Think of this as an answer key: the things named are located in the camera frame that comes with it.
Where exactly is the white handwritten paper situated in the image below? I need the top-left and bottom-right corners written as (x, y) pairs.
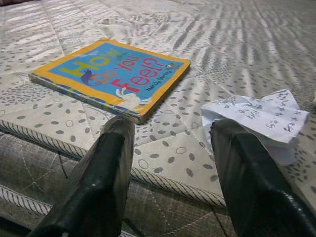
top-left (201, 89), bottom-right (311, 166)

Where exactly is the grey patterned quilted mattress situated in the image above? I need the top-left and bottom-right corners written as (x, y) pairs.
top-left (0, 0), bottom-right (316, 237)

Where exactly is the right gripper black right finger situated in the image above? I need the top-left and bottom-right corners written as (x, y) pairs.
top-left (209, 118), bottom-right (316, 237)

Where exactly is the colourful children's board book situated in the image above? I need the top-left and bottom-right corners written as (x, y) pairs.
top-left (28, 39), bottom-right (191, 125)

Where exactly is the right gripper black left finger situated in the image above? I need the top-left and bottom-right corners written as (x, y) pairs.
top-left (27, 115), bottom-right (136, 237)

